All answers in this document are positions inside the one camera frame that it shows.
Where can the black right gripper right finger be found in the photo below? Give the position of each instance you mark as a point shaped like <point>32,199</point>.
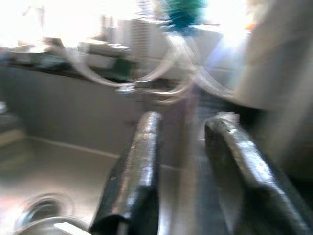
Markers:
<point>244,176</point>

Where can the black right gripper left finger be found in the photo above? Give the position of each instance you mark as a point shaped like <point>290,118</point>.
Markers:
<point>137,171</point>

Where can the stainless steel sink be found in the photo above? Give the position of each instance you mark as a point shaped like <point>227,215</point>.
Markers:
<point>61,159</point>

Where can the steel sink drain strainer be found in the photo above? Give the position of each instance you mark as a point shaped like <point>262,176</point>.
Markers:
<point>44,208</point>

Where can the green sponge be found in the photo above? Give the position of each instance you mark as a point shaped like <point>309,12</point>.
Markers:
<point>123,68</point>

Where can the tall stainless steel container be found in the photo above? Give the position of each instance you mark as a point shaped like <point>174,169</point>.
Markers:
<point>281,61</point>

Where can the blue bottle brush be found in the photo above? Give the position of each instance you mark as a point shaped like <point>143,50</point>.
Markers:
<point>185,17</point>

